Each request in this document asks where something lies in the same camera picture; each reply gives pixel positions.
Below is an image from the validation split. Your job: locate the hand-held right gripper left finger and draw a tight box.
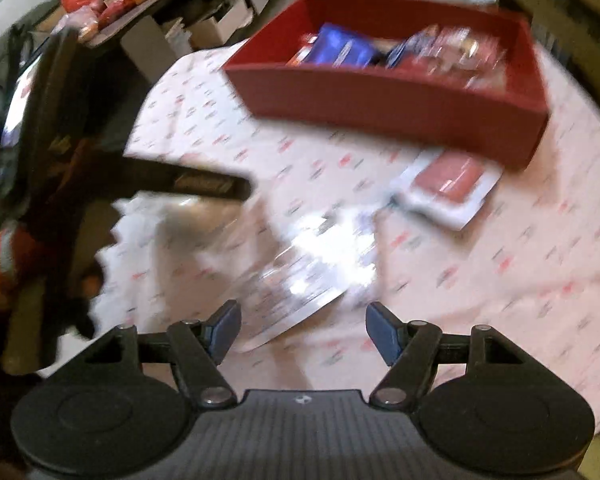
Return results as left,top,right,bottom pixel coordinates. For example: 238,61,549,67
55,300,242,407

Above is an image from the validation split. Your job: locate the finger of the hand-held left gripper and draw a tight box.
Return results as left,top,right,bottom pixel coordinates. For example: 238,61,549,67
115,157,253,202

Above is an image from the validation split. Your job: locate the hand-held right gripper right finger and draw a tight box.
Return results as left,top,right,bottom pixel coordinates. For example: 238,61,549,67
366,301,546,408

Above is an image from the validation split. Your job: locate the long white snack packet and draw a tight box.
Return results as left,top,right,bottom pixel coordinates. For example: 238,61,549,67
242,212,381,353

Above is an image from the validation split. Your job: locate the clear sausage packet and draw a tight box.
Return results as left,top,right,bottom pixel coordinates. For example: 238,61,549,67
392,152,503,232

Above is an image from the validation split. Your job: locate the red cardboard box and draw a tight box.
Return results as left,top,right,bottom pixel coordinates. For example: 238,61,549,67
222,0,551,171

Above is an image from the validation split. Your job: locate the purple snack packet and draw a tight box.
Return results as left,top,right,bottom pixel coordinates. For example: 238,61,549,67
312,22,381,68

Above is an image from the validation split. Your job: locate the blue and orange snack packet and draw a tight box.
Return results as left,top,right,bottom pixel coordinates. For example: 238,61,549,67
382,32,431,68

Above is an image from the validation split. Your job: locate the bright red snack packet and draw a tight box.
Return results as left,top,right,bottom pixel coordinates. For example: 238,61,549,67
405,25,508,92

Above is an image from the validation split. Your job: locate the person's left forearm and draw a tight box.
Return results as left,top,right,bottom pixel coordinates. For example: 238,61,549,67
0,225,36,361

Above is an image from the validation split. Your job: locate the clear bag of orange snacks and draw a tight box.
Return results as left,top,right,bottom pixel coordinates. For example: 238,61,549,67
62,7,101,41

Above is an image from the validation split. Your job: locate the cherry print tablecloth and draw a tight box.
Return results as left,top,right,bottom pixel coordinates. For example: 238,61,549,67
100,45,600,436

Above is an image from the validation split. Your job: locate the dark desk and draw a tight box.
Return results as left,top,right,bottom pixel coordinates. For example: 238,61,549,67
75,0,291,86

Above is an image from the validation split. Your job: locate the open cardboard box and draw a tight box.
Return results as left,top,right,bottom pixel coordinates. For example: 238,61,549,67
187,0,256,48

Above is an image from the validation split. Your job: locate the wooden tv stand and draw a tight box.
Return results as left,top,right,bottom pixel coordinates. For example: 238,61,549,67
445,0,600,136

